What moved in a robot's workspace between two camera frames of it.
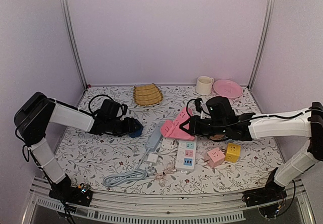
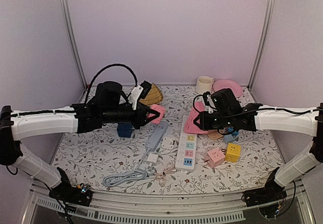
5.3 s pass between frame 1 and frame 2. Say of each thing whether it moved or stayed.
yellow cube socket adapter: stayed
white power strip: stayed
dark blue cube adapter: moved
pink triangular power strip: moved
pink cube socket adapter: stayed
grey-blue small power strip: stayed
